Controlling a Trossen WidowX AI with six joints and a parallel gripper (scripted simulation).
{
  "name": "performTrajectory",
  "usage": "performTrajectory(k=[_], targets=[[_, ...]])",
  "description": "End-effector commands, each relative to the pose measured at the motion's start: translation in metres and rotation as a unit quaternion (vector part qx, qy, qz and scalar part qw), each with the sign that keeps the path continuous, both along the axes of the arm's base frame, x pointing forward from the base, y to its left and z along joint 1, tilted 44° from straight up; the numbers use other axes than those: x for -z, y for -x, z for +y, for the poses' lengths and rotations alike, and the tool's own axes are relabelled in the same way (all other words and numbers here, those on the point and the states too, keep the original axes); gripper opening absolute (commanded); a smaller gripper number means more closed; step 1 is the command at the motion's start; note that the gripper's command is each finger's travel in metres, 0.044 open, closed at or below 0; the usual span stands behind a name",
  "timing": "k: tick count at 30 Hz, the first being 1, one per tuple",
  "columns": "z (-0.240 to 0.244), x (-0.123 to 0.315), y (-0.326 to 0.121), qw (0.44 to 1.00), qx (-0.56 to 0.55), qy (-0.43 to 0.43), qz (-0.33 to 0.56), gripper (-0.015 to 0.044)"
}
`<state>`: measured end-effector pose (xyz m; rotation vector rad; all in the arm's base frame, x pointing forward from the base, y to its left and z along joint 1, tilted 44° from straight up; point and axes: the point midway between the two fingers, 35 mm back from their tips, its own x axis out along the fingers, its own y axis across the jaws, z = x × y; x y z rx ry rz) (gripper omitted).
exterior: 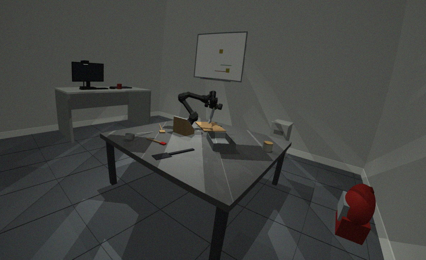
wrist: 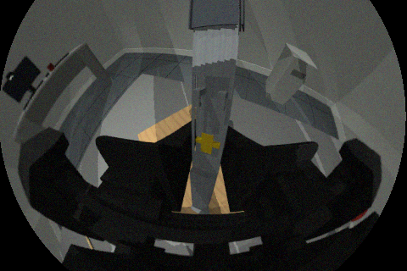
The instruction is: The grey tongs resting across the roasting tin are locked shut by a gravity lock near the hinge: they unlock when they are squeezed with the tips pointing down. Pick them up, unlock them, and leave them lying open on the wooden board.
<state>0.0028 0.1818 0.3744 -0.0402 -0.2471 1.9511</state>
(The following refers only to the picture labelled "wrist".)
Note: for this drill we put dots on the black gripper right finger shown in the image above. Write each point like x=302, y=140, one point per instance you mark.
x=245, y=163

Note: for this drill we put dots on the wooden board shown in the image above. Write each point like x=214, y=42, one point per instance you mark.
x=160, y=130

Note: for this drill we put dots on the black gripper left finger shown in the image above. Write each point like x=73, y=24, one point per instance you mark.
x=168, y=159

